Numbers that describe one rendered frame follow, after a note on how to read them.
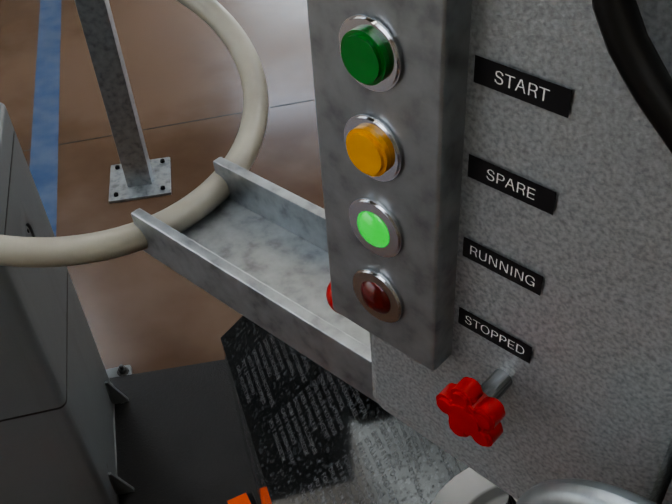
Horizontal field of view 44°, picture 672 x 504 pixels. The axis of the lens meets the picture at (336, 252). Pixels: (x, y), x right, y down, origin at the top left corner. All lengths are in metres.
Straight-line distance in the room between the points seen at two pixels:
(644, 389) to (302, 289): 0.44
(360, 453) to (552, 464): 0.59
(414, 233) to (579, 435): 0.14
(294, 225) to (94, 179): 2.08
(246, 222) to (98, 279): 1.65
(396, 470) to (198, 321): 1.36
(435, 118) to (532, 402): 0.18
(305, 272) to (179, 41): 2.84
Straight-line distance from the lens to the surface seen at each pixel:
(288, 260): 0.83
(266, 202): 0.86
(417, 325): 0.47
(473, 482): 0.87
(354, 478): 1.07
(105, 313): 2.40
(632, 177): 0.35
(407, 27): 0.36
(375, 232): 0.43
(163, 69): 3.42
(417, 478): 1.00
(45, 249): 0.85
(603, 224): 0.37
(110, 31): 2.51
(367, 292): 0.47
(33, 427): 1.69
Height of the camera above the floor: 1.65
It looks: 43 degrees down
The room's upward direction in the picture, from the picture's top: 4 degrees counter-clockwise
